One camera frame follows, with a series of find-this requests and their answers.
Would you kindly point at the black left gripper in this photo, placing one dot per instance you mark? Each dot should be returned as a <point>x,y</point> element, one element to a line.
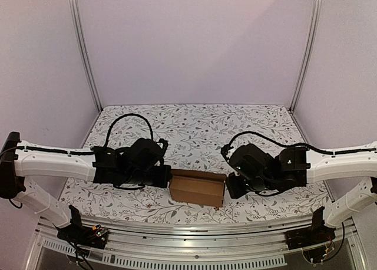
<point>164,180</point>

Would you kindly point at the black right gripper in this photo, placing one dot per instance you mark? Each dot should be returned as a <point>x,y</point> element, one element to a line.
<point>233,186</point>

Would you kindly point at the brown cardboard box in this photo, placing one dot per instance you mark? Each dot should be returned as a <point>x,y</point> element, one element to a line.
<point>197,187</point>

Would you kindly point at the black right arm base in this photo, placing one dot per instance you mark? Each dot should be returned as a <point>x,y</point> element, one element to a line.
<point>314,234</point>

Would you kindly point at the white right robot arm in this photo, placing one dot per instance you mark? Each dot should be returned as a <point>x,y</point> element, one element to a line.
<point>298,165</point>

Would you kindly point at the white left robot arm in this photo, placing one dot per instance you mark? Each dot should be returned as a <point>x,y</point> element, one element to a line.
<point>21,160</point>

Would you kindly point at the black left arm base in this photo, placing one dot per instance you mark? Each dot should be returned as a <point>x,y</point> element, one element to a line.
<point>78,234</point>

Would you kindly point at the floral patterned table mat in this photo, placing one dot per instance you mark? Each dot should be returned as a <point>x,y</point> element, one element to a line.
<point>195,134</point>

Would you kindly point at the aluminium front rail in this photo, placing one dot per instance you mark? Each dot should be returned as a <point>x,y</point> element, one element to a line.
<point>254,245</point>

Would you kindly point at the left aluminium frame post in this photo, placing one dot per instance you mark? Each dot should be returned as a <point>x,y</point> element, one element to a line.
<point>79,33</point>

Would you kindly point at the aluminium frame post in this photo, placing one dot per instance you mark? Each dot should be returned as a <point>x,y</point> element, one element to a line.
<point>79,33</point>
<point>313,26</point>

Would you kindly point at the right aluminium frame post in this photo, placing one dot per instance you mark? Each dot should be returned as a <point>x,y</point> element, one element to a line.
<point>313,26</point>

